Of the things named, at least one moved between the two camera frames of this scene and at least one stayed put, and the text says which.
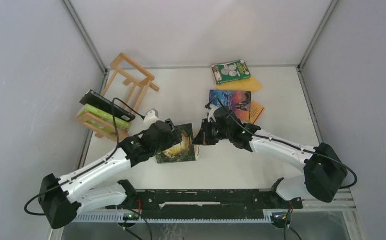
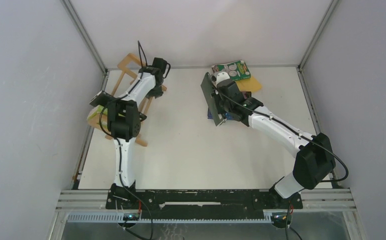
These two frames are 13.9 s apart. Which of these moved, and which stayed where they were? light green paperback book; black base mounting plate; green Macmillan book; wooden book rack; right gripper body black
Moved: right gripper body black; wooden book rack; light green paperback book
Stayed: black base mounting plate; green Macmillan book
